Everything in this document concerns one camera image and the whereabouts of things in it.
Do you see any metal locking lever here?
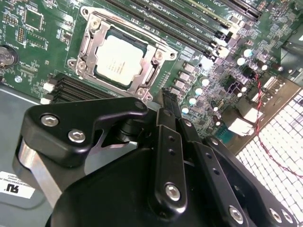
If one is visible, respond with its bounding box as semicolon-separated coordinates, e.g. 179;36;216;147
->
91;10;175;54

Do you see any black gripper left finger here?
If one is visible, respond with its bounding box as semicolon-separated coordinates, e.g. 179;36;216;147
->
13;88;188;215

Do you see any silver CPU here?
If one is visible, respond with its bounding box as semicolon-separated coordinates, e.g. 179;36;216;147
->
93;26;152;86

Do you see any metal socket cover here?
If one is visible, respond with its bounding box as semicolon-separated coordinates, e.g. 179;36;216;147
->
77;22;164;92

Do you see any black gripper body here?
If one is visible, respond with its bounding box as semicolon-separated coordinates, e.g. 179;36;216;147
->
46;117;232;227

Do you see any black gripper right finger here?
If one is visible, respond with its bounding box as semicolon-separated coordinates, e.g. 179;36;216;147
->
170;91;298;227

